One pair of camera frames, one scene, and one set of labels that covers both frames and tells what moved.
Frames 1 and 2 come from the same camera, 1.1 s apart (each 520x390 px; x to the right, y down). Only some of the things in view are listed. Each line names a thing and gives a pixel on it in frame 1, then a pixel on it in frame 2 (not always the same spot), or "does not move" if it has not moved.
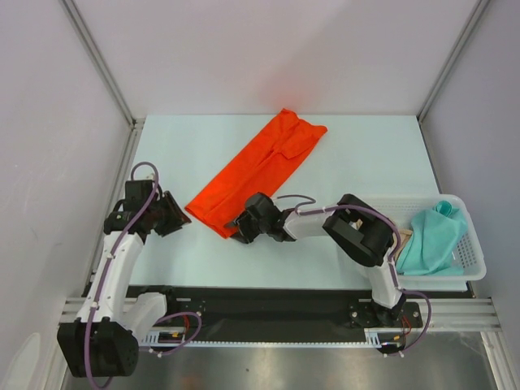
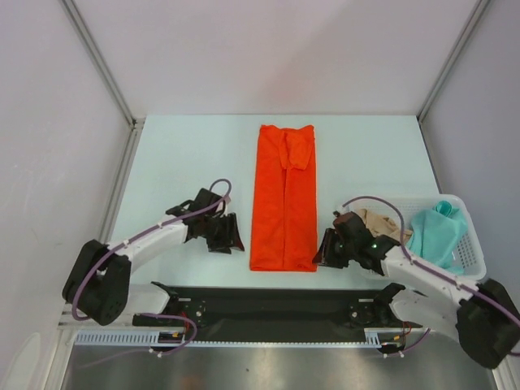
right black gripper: x=245 y=235 -> x=325 y=256
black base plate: x=242 y=312 does not move
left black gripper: x=177 y=218 -> x=230 y=237
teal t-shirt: x=435 y=234 does not move
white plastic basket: x=400 y=210 does not move
